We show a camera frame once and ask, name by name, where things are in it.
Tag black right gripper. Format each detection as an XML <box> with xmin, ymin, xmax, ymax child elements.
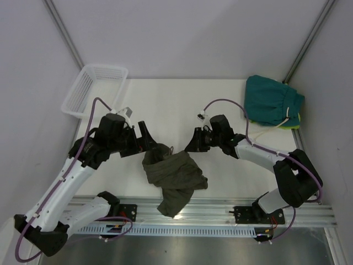
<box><xmin>184</xmin><ymin>128</ymin><xmax>222</xmax><ymax>152</ymax></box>

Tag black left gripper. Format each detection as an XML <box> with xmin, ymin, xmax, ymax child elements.
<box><xmin>109</xmin><ymin>121</ymin><xmax>158</xmax><ymax>158</ymax></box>

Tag olive green shorts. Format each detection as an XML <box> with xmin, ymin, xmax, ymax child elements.
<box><xmin>142</xmin><ymin>144</ymin><xmax>208</xmax><ymax>218</ymax></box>

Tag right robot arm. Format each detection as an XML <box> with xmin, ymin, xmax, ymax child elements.
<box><xmin>185</xmin><ymin>113</ymin><xmax>323</xmax><ymax>223</ymax></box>

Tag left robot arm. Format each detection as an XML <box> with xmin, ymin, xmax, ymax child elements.
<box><xmin>14</xmin><ymin>113</ymin><xmax>157</xmax><ymax>262</ymax></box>

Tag teal folded shorts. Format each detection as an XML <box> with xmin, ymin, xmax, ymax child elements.
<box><xmin>244</xmin><ymin>75</ymin><xmax>306</xmax><ymax>128</ymax></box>

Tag white plastic basket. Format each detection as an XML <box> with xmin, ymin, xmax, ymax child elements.
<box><xmin>61</xmin><ymin>64</ymin><xmax>129</xmax><ymax>119</ymax></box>

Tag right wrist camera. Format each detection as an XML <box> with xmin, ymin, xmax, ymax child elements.
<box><xmin>197</xmin><ymin>110</ymin><xmax>208</xmax><ymax>122</ymax></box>

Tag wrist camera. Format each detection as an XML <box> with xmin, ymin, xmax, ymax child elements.
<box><xmin>197</xmin><ymin>110</ymin><xmax>208</xmax><ymax>122</ymax></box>
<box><xmin>110</xmin><ymin>107</ymin><xmax>132</xmax><ymax>126</ymax></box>

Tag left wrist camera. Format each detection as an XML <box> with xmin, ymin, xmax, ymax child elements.
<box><xmin>110</xmin><ymin>107</ymin><xmax>132</xmax><ymax>126</ymax></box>

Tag aluminium mounting rail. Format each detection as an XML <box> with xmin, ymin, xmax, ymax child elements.
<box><xmin>120</xmin><ymin>197</ymin><xmax>337</xmax><ymax>228</ymax></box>

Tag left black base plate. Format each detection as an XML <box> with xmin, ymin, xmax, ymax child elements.
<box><xmin>117</xmin><ymin>204</ymin><xmax>138</xmax><ymax>222</ymax></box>

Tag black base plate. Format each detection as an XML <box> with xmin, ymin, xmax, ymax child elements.
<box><xmin>229</xmin><ymin>206</ymin><xmax>285</xmax><ymax>225</ymax></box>
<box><xmin>117</xmin><ymin>204</ymin><xmax>138</xmax><ymax>222</ymax></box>

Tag white slotted cable duct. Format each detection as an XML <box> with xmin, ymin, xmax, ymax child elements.
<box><xmin>76</xmin><ymin>224</ymin><xmax>256</xmax><ymax>238</ymax></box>

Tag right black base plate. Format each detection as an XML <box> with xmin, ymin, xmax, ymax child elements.
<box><xmin>229</xmin><ymin>206</ymin><xmax>285</xmax><ymax>225</ymax></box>

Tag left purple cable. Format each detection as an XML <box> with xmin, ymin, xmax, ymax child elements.
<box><xmin>14</xmin><ymin>97</ymin><xmax>118</xmax><ymax>263</ymax></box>

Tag left aluminium corner post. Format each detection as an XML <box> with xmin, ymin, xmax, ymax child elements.
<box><xmin>42</xmin><ymin>0</ymin><xmax>84</xmax><ymax>70</ymax></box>

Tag aluminium corner post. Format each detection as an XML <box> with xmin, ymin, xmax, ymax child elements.
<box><xmin>42</xmin><ymin>0</ymin><xmax>84</xmax><ymax>70</ymax></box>
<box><xmin>282</xmin><ymin>0</ymin><xmax>338</xmax><ymax>84</ymax></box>

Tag right aluminium corner post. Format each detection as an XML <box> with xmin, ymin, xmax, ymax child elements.
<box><xmin>282</xmin><ymin>0</ymin><xmax>338</xmax><ymax>84</ymax></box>

